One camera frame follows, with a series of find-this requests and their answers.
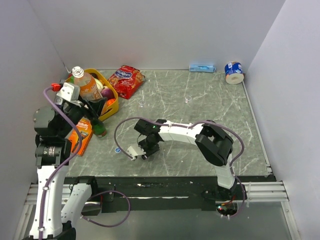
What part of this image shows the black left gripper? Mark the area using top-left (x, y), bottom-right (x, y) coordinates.
top-left (57, 91), bottom-right (107, 137)

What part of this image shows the orange juice plastic bottle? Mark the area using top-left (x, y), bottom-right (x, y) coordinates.
top-left (71, 66), bottom-right (102, 101)

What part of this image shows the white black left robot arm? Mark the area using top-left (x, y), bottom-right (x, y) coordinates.
top-left (28, 98), bottom-right (107, 240)

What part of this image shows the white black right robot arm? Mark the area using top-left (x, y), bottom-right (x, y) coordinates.
top-left (81, 101), bottom-right (236, 200)

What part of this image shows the green glass bottle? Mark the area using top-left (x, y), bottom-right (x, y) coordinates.
top-left (90, 118), bottom-right (107, 138)

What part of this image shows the clear bottle cap centre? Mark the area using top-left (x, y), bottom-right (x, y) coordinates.
top-left (139, 99), bottom-right (146, 106)

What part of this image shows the clear bottle cap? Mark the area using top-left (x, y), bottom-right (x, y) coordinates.
top-left (139, 99), bottom-right (146, 106)
top-left (185, 95), bottom-right (192, 102)

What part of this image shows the clear bottle cap right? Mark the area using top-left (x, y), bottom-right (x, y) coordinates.
top-left (185, 95), bottom-right (192, 102)

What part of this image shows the purple toy onion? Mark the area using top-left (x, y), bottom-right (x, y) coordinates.
top-left (100, 87), bottom-right (115, 100)

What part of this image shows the orange toy fruit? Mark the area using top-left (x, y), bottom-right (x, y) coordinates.
top-left (106, 98), bottom-right (116, 106)

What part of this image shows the yellow plastic basket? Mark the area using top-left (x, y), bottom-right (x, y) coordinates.
top-left (66, 66), bottom-right (119, 121)

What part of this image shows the orange razor package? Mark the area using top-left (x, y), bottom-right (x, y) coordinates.
top-left (68, 118), bottom-right (93, 156)

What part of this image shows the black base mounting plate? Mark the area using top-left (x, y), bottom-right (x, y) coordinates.
top-left (67, 176), bottom-right (276, 213)

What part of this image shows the red snack bag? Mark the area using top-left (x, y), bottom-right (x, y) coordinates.
top-left (107, 65), bottom-right (145, 100)

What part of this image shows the blue tissue pack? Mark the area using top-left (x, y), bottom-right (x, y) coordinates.
top-left (189, 64), bottom-right (216, 73)

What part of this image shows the blue wrapped toilet roll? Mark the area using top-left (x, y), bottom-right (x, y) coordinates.
top-left (224, 61), bottom-right (244, 85)

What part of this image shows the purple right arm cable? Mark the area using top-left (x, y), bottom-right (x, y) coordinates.
top-left (113, 116), bottom-right (248, 220)

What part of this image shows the aluminium frame rail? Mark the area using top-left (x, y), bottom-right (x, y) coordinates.
top-left (24, 182), bottom-right (289, 206)

